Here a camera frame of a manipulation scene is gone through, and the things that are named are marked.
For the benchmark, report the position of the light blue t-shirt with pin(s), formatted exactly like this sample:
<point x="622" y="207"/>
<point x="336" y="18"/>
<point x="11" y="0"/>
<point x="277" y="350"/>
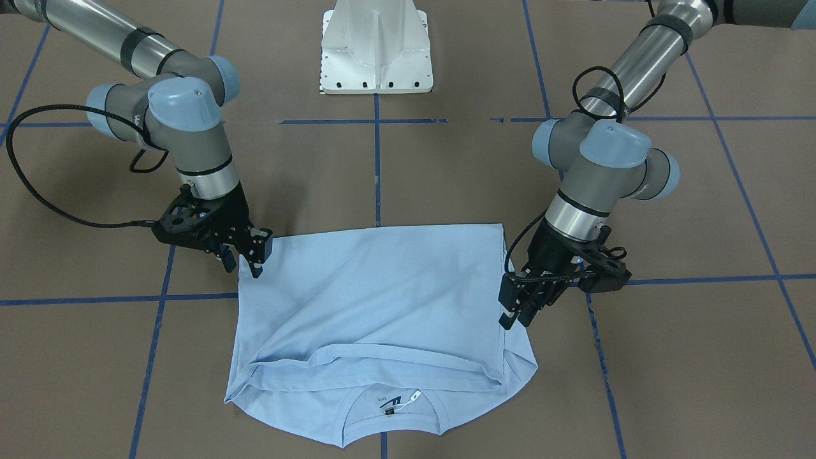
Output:
<point x="350" y="333"/>

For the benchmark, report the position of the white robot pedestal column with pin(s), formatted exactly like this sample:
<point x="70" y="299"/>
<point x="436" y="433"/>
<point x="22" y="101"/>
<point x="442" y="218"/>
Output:
<point x="375" y="47"/>

